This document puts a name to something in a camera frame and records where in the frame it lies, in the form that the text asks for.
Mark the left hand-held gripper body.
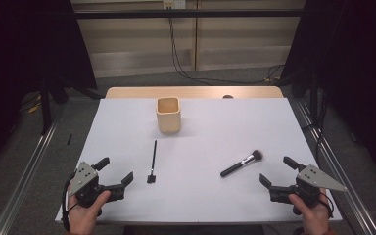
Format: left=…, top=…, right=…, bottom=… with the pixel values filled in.
left=68, top=161, right=126, bottom=210

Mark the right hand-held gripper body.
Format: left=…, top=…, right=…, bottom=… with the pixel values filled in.
left=268, top=164, right=348, bottom=216

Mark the thin black makeup brush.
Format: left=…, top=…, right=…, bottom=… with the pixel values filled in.
left=146, top=140, right=158, bottom=184

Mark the cream square cup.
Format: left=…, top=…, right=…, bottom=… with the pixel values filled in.
left=155, top=96, right=182, bottom=134

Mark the person's right hand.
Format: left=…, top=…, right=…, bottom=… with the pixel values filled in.
left=288, top=189, right=332, bottom=233

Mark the person's left hand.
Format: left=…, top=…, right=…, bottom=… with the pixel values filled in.
left=67, top=190, right=112, bottom=235

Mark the black stand leg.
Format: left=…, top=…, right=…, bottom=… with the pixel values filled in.
left=38, top=72, right=54, bottom=135

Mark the yellow floor item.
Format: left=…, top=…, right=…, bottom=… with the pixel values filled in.
left=27, top=102, right=42, bottom=114

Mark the dark curtain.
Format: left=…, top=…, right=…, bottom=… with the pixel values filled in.
left=280, top=0, right=376, bottom=184
left=0, top=0, right=98, bottom=175

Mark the black horizontal bar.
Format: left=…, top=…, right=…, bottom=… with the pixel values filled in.
left=73, top=9, right=306, bottom=20

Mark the metal floor rail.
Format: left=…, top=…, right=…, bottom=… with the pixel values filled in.
left=293, top=98, right=376, bottom=235
left=0, top=112, right=65, bottom=235

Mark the right hand-held gripper cable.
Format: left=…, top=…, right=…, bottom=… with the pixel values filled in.
left=319, top=192, right=336, bottom=219

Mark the hand-held gripper cable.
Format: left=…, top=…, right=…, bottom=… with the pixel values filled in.
left=61, top=172, right=79, bottom=233
left=319, top=192, right=336, bottom=219

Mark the black floor cable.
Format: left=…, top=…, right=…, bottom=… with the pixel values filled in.
left=301, top=94, right=328, bottom=165

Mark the left hand-held gripper cable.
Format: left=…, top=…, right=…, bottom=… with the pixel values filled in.
left=61, top=172, right=79, bottom=233

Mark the black hanging cable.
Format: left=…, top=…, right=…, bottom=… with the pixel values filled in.
left=167, top=8, right=286, bottom=86

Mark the white wall socket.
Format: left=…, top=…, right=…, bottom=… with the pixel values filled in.
left=163, top=0, right=187, bottom=10

